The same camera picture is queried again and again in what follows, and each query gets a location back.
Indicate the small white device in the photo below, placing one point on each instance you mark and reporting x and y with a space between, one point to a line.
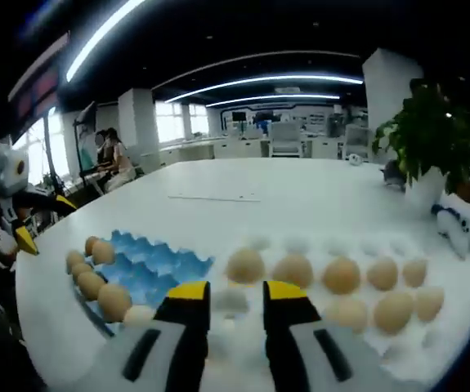
355 159

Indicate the white egg tray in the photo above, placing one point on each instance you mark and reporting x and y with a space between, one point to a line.
381 249

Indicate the white and blue toy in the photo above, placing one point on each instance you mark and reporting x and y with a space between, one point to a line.
463 228

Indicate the curved ceiling light strip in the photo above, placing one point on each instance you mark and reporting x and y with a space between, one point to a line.
283 96
267 78

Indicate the small grey object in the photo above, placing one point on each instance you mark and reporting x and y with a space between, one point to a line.
393 175

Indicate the green potted plant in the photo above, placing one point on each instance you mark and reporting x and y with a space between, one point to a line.
431 130

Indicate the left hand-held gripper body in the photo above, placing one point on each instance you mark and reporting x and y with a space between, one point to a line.
5 175

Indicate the white mesh office chair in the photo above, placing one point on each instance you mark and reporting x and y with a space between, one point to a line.
285 136
357 141

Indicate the black tripod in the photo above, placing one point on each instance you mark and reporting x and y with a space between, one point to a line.
51 155

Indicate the blue egg tray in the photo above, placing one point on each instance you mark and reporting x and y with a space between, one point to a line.
149 269

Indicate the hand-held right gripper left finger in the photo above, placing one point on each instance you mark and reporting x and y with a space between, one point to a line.
195 347

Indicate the black equipment table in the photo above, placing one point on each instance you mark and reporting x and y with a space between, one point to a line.
93 171

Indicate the black wall monitor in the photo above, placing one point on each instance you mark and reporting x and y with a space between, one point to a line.
239 117

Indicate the black stand with screen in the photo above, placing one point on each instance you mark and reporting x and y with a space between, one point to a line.
89 112

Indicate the hanging red display screen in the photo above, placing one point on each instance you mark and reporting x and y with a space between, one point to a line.
42 81

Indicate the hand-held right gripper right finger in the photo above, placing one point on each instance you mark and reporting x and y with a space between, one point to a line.
277 347

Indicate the ceiling air vent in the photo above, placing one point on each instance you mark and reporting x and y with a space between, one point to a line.
287 89

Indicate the long white cabinet counter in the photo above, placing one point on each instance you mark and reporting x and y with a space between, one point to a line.
202 151

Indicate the white square pillar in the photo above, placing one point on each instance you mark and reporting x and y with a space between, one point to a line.
386 102
136 122

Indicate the white table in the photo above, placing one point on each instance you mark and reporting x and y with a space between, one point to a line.
300 220

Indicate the straight ceiling light strip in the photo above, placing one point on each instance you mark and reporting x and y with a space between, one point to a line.
95 38

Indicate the group of brown eggs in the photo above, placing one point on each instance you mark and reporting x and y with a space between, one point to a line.
114 302
341 275

